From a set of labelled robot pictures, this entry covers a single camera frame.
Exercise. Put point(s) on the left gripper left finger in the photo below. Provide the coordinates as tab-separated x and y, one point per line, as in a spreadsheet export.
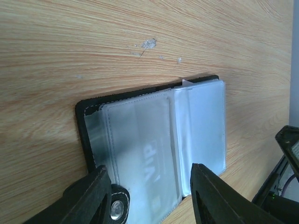
85	202

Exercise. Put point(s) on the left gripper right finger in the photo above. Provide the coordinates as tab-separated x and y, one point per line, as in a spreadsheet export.
215	202

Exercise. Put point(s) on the black card holder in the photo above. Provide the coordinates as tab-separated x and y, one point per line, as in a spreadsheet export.
198	135

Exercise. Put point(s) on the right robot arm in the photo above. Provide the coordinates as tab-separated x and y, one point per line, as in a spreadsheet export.
270	196

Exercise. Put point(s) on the grey vip card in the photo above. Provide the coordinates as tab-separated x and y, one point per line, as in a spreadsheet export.
140	135

